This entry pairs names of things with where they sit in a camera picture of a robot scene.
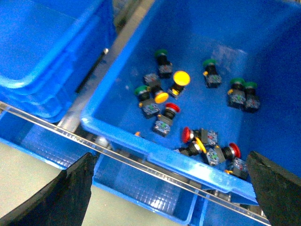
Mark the large yellow mushroom button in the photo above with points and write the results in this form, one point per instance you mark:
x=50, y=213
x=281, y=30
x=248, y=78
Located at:
x=181, y=80

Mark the aluminium shelf rail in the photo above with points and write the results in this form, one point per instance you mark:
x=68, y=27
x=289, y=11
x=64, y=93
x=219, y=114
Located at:
x=141, y=166

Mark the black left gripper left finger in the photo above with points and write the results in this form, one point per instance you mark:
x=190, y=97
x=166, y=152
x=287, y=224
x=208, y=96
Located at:
x=61, y=202

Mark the blue bin with buttons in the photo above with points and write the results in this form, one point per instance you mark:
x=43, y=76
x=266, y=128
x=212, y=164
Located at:
x=256, y=40

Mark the lower blue bin right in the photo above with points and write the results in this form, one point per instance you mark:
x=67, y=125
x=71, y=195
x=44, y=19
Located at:
x=163, y=198

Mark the red mushroom button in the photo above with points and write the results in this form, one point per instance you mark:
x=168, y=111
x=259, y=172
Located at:
x=207, y=137
x=164, y=122
x=237, y=167

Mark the lower blue bin left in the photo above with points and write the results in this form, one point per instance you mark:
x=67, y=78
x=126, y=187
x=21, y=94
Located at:
x=40, y=143

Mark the empty blue target bin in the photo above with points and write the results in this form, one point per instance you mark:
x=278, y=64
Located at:
x=47, y=47

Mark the small yellow mushroom button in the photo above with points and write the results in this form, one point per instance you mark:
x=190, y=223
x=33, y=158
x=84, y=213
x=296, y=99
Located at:
x=153, y=82

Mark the red mushroom button lower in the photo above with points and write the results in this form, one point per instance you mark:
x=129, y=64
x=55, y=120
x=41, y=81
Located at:
x=164, y=122

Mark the green push button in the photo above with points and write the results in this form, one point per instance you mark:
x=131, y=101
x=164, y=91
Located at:
x=212, y=78
x=165, y=67
x=252, y=103
x=236, y=94
x=146, y=102

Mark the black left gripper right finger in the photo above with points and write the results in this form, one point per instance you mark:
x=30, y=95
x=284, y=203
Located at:
x=278, y=191

